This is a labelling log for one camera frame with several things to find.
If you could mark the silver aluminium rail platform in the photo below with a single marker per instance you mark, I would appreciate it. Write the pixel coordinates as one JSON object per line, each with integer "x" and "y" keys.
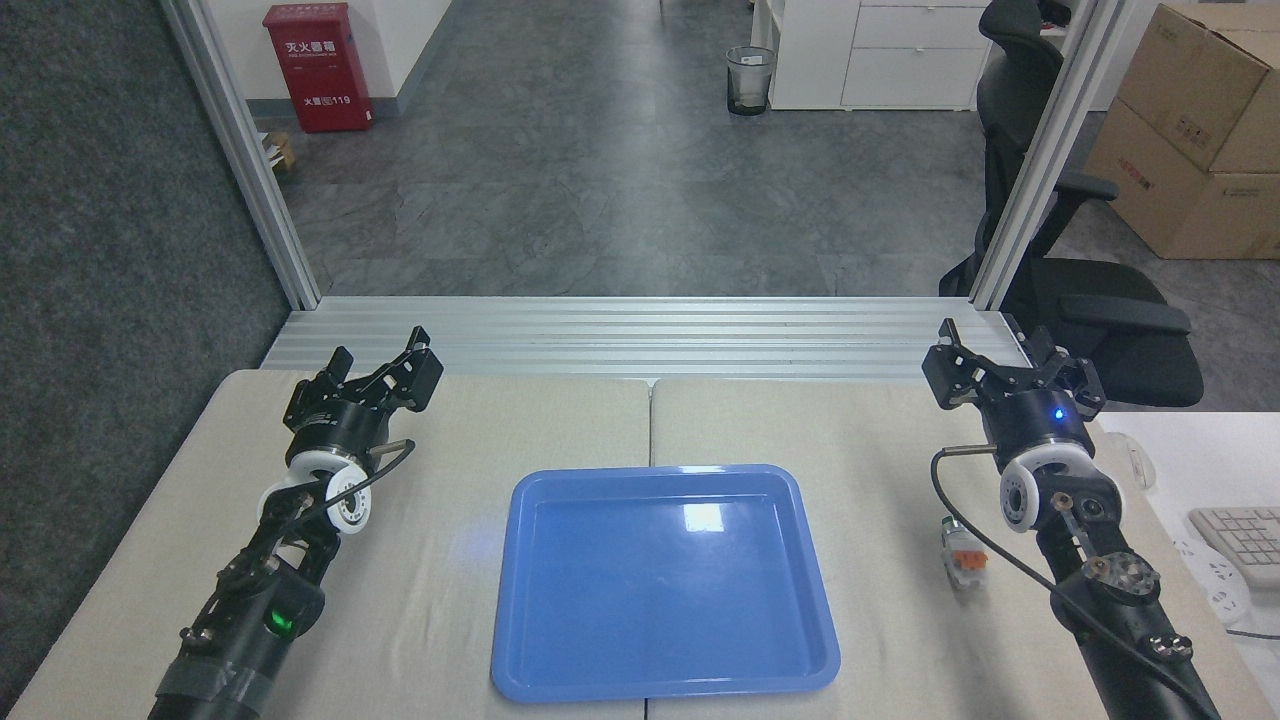
{"x": 650, "y": 340}

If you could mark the white power strip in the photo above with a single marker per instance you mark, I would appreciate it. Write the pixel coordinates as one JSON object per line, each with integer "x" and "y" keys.
{"x": 1215, "y": 590}

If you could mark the blue plastic tray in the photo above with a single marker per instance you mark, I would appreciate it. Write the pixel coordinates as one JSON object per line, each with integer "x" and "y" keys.
{"x": 660, "y": 590}

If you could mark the white computer keyboard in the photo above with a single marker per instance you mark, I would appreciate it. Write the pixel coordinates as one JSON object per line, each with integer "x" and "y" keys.
{"x": 1245, "y": 540}

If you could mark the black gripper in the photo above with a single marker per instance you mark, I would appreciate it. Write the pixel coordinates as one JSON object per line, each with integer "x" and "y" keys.
{"x": 340, "y": 425}
{"x": 1040, "y": 420}

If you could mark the grey mesh waste bin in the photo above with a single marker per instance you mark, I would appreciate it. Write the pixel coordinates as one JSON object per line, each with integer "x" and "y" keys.
{"x": 750, "y": 80}

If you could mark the white orange switch part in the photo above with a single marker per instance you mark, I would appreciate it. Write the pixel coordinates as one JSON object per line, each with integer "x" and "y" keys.
{"x": 962, "y": 558}

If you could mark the white computer mouse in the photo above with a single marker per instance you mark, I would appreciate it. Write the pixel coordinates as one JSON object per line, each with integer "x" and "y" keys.
{"x": 1135, "y": 458}

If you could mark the white desk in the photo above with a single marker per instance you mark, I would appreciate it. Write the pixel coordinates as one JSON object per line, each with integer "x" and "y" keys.
{"x": 1210, "y": 460}

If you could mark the small cardboard box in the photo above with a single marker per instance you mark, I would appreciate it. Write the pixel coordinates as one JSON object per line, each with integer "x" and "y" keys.
{"x": 1200, "y": 90}

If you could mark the silver aluminium post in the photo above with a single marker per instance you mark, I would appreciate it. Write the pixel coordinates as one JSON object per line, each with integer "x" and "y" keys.
{"x": 250, "y": 160}
{"x": 1050, "y": 160}

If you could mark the large cardboard box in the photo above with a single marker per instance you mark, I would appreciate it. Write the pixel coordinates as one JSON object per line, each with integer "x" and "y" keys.
{"x": 1160, "y": 190}

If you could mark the white drawer cabinet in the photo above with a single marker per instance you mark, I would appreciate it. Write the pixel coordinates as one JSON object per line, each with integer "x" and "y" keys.
{"x": 900, "y": 60}

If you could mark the black office chair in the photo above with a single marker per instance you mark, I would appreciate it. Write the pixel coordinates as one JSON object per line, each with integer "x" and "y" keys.
{"x": 1100, "y": 320}

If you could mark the red fire extinguisher box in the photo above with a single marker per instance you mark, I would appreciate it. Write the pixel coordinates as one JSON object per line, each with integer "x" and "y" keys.
{"x": 318, "y": 65}

